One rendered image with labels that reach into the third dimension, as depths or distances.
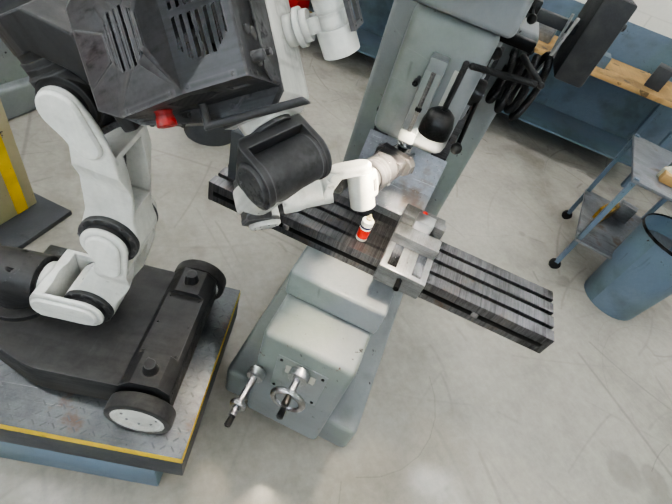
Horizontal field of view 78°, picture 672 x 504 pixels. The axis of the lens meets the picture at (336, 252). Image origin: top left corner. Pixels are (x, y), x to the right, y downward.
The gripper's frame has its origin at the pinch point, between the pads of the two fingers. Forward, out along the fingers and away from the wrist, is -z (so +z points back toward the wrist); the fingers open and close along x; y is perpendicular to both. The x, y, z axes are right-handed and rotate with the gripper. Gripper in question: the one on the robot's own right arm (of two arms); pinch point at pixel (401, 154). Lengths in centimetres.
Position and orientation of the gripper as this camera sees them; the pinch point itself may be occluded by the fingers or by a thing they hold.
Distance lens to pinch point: 125.7
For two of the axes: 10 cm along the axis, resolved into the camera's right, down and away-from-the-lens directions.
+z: -5.6, 4.9, -6.7
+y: -2.6, 6.7, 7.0
